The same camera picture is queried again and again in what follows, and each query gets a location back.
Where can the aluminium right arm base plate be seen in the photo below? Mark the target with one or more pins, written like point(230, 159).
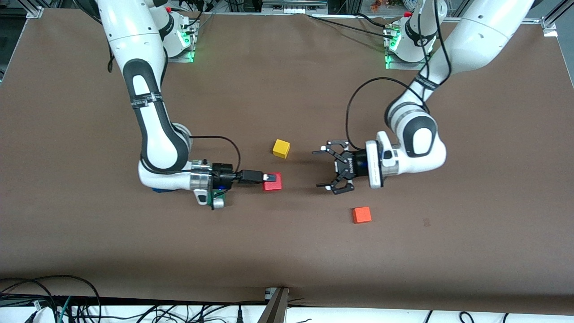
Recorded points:
point(184, 59)

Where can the orange wooden block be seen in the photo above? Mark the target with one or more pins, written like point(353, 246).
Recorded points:
point(361, 215)

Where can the red wooden block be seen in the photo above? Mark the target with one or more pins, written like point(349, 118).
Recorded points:
point(274, 186)

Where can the black table edge rail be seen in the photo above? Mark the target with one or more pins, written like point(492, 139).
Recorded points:
point(134, 301)

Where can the aluminium left arm base plate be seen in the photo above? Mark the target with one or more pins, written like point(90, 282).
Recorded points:
point(403, 66)

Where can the paper table cover sheet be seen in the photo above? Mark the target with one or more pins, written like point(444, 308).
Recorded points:
point(287, 251)

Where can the yellow wooden block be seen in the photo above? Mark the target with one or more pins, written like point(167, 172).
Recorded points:
point(281, 148)

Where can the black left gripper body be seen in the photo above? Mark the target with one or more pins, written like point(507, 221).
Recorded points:
point(351, 165)

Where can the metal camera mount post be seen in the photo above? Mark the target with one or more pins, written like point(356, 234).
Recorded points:
point(276, 309)

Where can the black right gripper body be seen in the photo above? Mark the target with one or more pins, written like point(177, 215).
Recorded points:
point(222, 175)

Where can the aluminium corner bracket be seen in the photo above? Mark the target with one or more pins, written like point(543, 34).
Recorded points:
point(35, 12)
point(549, 26)

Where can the blue wooden block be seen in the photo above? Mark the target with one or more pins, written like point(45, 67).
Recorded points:
point(160, 190)

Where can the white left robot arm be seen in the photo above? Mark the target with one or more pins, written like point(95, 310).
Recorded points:
point(475, 36)

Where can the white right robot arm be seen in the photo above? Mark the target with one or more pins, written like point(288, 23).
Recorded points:
point(134, 27)

